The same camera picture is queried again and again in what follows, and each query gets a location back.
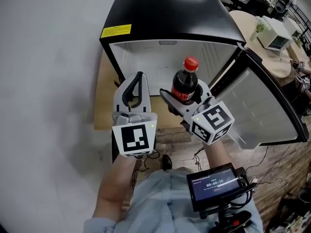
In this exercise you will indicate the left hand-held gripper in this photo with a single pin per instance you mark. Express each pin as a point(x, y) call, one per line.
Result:
point(134, 135)

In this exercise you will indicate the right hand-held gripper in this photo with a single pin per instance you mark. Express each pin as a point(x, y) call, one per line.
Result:
point(211, 121)

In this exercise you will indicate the cola bottle red cap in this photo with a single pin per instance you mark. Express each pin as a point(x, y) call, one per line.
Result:
point(183, 84)

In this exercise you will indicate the black mini fridge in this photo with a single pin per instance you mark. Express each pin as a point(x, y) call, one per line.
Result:
point(170, 16)

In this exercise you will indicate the person's right forearm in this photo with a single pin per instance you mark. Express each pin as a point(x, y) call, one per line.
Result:
point(218, 156)

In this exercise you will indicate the person's left forearm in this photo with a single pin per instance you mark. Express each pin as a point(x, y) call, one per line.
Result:
point(114, 188)

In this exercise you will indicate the light wooden table white legs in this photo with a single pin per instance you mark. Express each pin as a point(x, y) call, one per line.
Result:
point(107, 101)

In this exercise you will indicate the person's black shoe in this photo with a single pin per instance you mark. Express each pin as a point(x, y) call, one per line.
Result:
point(167, 162)

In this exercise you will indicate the round wooden table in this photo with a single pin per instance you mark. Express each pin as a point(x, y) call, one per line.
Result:
point(269, 62)

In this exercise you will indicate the black chest monitor screen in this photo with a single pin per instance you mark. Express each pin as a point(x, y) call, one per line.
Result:
point(215, 186)

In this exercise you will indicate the white vase with plant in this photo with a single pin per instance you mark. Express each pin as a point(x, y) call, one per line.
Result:
point(260, 28)

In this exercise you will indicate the person's light blue shirt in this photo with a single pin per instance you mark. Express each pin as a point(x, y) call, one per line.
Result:
point(155, 203)

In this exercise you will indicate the small white toaster oven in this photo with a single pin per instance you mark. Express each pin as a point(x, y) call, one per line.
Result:
point(292, 28)

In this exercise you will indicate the black metal railing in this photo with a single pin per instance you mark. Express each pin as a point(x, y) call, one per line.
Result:
point(301, 16)

